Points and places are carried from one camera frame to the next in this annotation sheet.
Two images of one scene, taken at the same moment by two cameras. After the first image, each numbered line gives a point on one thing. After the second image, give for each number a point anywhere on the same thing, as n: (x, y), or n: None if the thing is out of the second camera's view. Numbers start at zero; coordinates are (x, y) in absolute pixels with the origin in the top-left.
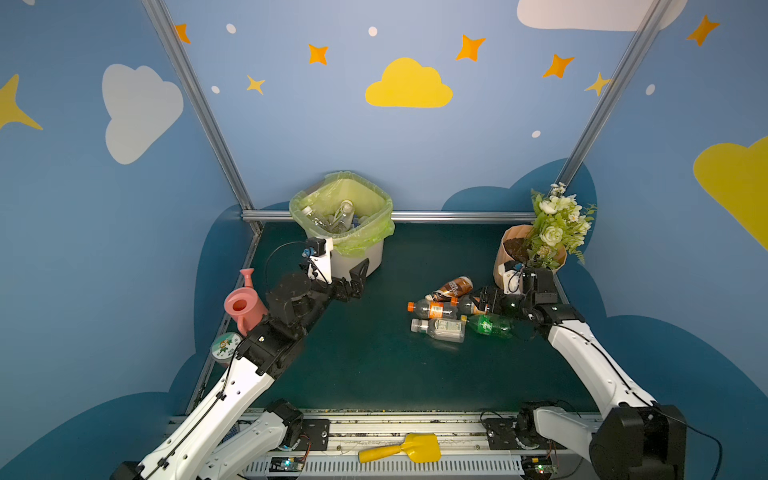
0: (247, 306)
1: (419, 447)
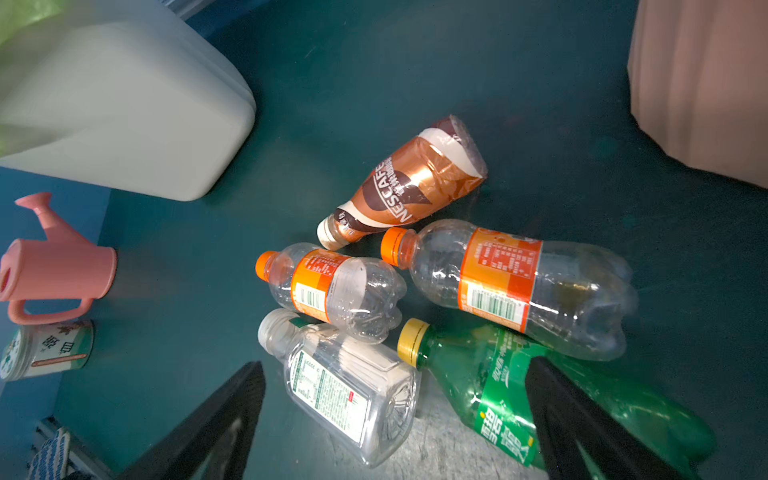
0: (62, 267)
1: None
